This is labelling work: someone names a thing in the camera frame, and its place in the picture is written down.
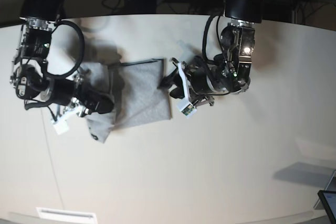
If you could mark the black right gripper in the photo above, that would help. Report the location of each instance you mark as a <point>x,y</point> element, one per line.
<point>64,92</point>

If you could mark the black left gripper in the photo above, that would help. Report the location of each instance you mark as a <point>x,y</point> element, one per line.
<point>205,80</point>

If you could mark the grey T-shirt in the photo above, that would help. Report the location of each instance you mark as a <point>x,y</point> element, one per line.
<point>134,89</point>

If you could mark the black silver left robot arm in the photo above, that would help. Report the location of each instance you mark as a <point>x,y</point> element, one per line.
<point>232,34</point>

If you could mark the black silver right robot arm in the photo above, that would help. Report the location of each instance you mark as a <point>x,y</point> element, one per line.
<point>32,81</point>

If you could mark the grey tablet stand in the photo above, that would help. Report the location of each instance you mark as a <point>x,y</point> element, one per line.
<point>325,192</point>

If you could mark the black tablet screen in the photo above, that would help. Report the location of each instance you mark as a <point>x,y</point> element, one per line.
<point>329,207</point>

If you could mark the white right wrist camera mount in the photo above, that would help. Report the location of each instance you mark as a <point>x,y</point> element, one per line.
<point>63,114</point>

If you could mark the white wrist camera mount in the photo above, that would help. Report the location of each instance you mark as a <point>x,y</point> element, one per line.
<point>185,105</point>
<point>63,114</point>

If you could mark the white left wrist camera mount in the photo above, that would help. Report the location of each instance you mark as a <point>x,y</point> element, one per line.
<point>185,105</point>

